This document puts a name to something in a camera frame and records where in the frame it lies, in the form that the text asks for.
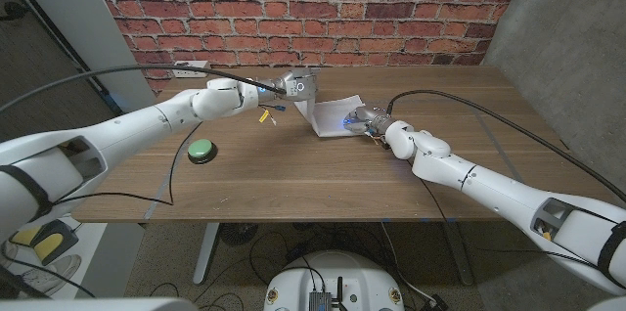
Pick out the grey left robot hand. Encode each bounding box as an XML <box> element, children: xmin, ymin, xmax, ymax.
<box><xmin>255</xmin><ymin>67</ymin><xmax>320</xmax><ymax>106</ymax></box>

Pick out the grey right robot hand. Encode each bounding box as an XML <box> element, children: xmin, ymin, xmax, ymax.
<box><xmin>341</xmin><ymin>105</ymin><xmax>393</xmax><ymax>138</ymax></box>

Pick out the white handkerchief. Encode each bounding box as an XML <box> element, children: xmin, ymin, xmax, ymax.
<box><xmin>292</xmin><ymin>94</ymin><xmax>366</xmax><ymax>139</ymax></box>

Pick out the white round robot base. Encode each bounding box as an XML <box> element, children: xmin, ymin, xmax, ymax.
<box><xmin>263</xmin><ymin>250</ymin><xmax>406</xmax><ymax>311</ymax></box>

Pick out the green push button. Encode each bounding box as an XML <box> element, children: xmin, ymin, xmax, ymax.
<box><xmin>187</xmin><ymin>138</ymin><xmax>219</xmax><ymax>166</ymax></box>

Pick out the red brick printed backdrop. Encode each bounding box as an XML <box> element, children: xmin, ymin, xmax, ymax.
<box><xmin>80</xmin><ymin>0</ymin><xmax>532</xmax><ymax>95</ymax></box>

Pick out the white power strip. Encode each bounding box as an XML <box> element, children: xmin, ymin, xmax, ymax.
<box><xmin>170</xmin><ymin>60</ymin><xmax>212</xmax><ymax>79</ymax></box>

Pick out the small black floor fan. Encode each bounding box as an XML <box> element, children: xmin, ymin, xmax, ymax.
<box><xmin>218</xmin><ymin>222</ymin><xmax>259</xmax><ymax>247</ymax></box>

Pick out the grey table leg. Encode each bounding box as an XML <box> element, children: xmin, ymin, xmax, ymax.
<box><xmin>442</xmin><ymin>221</ymin><xmax>476</xmax><ymax>287</ymax></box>

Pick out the grey electronics box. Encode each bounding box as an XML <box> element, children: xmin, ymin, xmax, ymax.
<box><xmin>307</xmin><ymin>290</ymin><xmax>335</xmax><ymax>311</ymax></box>

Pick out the white table leg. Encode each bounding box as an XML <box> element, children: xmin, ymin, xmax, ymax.
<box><xmin>192</xmin><ymin>222</ymin><xmax>221</xmax><ymax>286</ymax></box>

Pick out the white pillar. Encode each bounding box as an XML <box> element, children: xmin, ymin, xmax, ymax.
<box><xmin>3</xmin><ymin>0</ymin><xmax>157</xmax><ymax>112</ymax></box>

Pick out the grey perforated panel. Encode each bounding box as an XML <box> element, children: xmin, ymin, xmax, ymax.
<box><xmin>0</xmin><ymin>0</ymin><xmax>121</xmax><ymax>156</ymax></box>

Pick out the black yellow foot pedal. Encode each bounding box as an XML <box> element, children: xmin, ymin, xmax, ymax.
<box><xmin>28</xmin><ymin>217</ymin><xmax>80</xmax><ymax>268</ymax></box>
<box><xmin>8</xmin><ymin>225</ymin><xmax>41</xmax><ymax>249</ymax></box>

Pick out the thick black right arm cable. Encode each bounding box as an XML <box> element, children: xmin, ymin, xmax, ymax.
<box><xmin>385</xmin><ymin>88</ymin><xmax>626</xmax><ymax>205</ymax></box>

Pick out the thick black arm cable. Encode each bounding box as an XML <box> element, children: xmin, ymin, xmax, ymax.
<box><xmin>0</xmin><ymin>64</ymin><xmax>288</xmax><ymax>114</ymax></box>
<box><xmin>385</xmin><ymin>88</ymin><xmax>626</xmax><ymax>205</ymax></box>

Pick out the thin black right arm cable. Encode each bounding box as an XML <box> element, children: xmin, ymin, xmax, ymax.
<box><xmin>409</xmin><ymin>158</ymin><xmax>599</xmax><ymax>269</ymax></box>

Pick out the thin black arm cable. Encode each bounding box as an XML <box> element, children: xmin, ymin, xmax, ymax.
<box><xmin>409</xmin><ymin>158</ymin><xmax>599</xmax><ymax>269</ymax></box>
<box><xmin>48</xmin><ymin>121</ymin><xmax>204</xmax><ymax>207</ymax></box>

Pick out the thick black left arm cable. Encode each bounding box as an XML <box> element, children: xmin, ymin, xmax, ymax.
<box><xmin>0</xmin><ymin>64</ymin><xmax>288</xmax><ymax>114</ymax></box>

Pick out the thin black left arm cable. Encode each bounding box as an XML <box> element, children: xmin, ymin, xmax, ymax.
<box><xmin>48</xmin><ymin>121</ymin><xmax>204</xmax><ymax>207</ymax></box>

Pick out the white floor cable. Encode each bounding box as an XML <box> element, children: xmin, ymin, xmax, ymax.
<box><xmin>380</xmin><ymin>222</ymin><xmax>437</xmax><ymax>303</ymax></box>

